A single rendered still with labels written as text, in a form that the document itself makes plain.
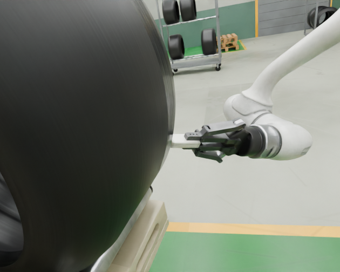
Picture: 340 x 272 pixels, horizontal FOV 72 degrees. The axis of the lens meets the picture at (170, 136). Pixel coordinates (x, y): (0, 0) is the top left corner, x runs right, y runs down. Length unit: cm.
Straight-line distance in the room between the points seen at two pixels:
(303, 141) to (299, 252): 100
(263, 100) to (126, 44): 55
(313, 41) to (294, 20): 1111
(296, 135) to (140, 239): 46
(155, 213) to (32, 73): 44
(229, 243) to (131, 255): 114
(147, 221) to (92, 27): 43
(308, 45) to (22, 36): 62
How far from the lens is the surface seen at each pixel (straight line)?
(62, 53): 21
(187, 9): 581
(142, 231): 54
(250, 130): 59
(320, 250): 166
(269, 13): 1159
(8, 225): 64
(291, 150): 68
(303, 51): 71
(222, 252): 157
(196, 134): 51
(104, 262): 47
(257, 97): 75
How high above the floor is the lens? 125
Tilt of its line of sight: 26 degrees down
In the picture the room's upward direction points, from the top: 11 degrees counter-clockwise
